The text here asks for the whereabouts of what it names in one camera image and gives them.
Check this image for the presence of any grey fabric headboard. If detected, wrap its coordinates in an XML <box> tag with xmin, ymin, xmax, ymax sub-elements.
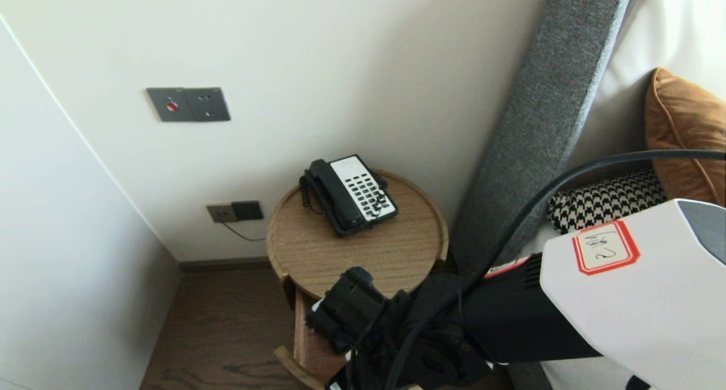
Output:
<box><xmin>451</xmin><ymin>0</ymin><xmax>636</xmax><ymax>277</ymax></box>

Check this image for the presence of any red bordered paper label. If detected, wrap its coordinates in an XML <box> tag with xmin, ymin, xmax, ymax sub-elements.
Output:
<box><xmin>572</xmin><ymin>220</ymin><xmax>640</xmax><ymax>275</ymax></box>

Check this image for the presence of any black and white telephone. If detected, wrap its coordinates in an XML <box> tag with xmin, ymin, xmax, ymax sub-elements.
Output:
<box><xmin>299</xmin><ymin>155</ymin><xmax>399</xmax><ymax>238</ymax></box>

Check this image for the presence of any black telephone handset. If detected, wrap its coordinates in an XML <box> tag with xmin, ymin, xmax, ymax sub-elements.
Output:
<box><xmin>307</xmin><ymin>159</ymin><xmax>364</xmax><ymax>232</ymax></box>

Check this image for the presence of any grey wall switch panel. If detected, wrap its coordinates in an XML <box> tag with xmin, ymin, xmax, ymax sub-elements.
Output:
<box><xmin>146</xmin><ymin>87</ymin><xmax>231</xmax><ymax>122</ymax></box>

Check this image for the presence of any white bed pillow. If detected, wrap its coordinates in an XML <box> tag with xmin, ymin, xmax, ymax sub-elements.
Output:
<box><xmin>567</xmin><ymin>0</ymin><xmax>726</xmax><ymax>181</ymax></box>

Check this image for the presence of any dark grey power socket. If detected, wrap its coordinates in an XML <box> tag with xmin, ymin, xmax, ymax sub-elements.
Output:
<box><xmin>231</xmin><ymin>201</ymin><xmax>264</xmax><ymax>221</ymax></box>

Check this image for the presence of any black white houndstooth pillow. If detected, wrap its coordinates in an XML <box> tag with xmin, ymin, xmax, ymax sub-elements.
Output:
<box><xmin>547</xmin><ymin>169</ymin><xmax>667</xmax><ymax>235</ymax></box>

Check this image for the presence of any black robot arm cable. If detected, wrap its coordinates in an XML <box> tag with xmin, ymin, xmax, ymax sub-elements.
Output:
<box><xmin>386</xmin><ymin>149</ymin><xmax>726</xmax><ymax>390</ymax></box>

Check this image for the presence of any thin black telephone cable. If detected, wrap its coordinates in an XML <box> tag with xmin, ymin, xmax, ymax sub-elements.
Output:
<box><xmin>220</xmin><ymin>216</ymin><xmax>267</xmax><ymax>242</ymax></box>

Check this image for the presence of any round wooden nightstand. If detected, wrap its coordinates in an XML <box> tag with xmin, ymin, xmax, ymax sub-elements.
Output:
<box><xmin>266</xmin><ymin>171</ymin><xmax>449</xmax><ymax>301</ymax></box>

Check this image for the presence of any grey fabric bed frame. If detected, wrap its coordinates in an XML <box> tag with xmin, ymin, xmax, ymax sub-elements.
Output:
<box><xmin>508</xmin><ymin>362</ymin><xmax>554</xmax><ymax>390</ymax></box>

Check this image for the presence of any white wardrobe panel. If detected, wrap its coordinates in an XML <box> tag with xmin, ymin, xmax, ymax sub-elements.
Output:
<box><xmin>0</xmin><ymin>13</ymin><xmax>182</xmax><ymax>390</ymax></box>

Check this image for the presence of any brown velvet cushion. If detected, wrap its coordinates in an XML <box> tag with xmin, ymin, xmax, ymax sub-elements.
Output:
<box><xmin>645</xmin><ymin>67</ymin><xmax>726</xmax><ymax>206</ymax></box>

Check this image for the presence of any brown wooden baseboard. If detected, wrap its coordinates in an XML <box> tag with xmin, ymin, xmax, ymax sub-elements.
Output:
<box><xmin>179</xmin><ymin>257</ymin><xmax>272</xmax><ymax>274</ymax></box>

